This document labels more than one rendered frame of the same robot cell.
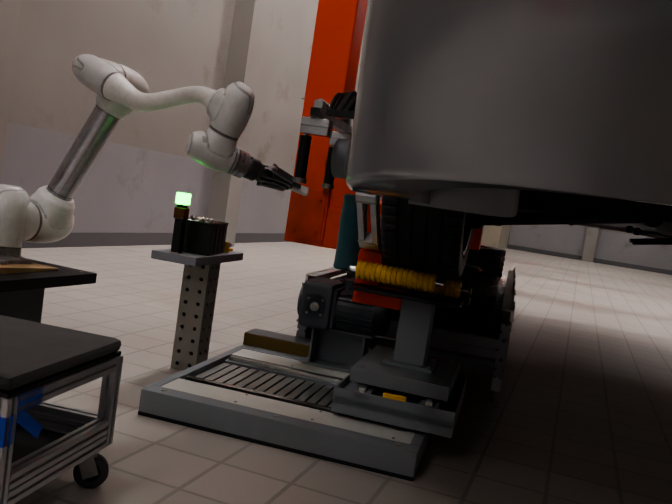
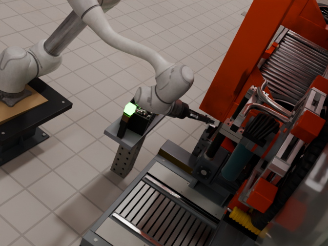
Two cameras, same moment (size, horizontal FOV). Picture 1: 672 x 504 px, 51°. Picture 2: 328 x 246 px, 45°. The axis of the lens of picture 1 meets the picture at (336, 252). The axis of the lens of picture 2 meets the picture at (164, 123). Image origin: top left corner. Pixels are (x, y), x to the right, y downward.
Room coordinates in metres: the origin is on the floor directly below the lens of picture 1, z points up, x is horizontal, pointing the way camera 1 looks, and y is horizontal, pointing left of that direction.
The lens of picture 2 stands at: (0.93, 0.39, 1.80)
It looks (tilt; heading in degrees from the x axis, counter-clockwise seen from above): 38 degrees down; 359
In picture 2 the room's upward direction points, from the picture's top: 24 degrees clockwise
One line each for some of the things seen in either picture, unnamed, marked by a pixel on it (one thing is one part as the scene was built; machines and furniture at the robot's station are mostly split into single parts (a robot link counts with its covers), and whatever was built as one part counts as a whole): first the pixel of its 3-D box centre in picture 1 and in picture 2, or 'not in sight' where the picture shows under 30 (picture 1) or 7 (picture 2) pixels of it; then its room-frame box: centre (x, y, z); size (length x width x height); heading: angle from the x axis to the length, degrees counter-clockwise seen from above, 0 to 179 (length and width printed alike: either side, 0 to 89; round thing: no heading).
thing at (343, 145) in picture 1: (366, 162); (265, 140); (2.32, -0.06, 0.85); 0.21 x 0.14 x 0.14; 76
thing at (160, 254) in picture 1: (200, 255); (138, 121); (2.60, 0.50, 0.44); 0.43 x 0.17 x 0.03; 166
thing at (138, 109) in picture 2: (201, 234); (141, 112); (2.59, 0.50, 0.51); 0.20 x 0.14 x 0.13; 174
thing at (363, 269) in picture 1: (396, 276); (255, 226); (2.16, -0.19, 0.51); 0.29 x 0.06 x 0.06; 76
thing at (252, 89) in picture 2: (343, 139); (256, 94); (2.51, 0.03, 0.93); 0.09 x 0.05 x 0.05; 76
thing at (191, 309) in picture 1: (195, 313); (130, 146); (2.63, 0.49, 0.21); 0.10 x 0.10 x 0.42; 76
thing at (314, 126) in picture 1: (316, 126); (233, 130); (2.18, 0.12, 0.93); 0.09 x 0.05 x 0.05; 76
